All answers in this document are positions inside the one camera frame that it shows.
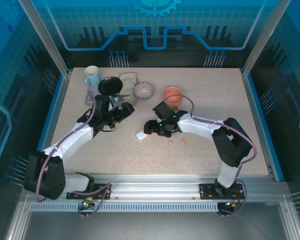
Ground light blue ceramic mug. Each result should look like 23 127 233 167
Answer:
83 65 102 87

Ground folded beige cloth napkin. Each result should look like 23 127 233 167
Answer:
118 72 139 106

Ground lavender plastic tray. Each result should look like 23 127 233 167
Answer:
85 76 141 107

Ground salmon pink ceramic cup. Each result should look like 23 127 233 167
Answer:
162 86 184 111

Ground patterned ceramic bowl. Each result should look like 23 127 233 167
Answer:
133 81 155 100

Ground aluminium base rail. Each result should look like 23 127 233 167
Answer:
21 173 289 204

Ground purple camera cable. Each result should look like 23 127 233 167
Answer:
36 91 113 219
163 94 258 219

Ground aluminium frame post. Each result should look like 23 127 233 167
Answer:
16 0 73 78
240 0 293 78

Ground aluminium side rail blue edging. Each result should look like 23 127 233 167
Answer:
240 69 286 182
31 71 73 182

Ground small black plate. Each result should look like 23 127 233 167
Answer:
97 76 124 97

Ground grey metal base frame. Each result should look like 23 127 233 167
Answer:
3 194 300 240

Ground small green-lit adapter board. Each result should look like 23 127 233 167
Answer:
224 199 241 209
81 197 95 209

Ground slotted grey cable duct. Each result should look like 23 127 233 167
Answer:
29 202 222 213

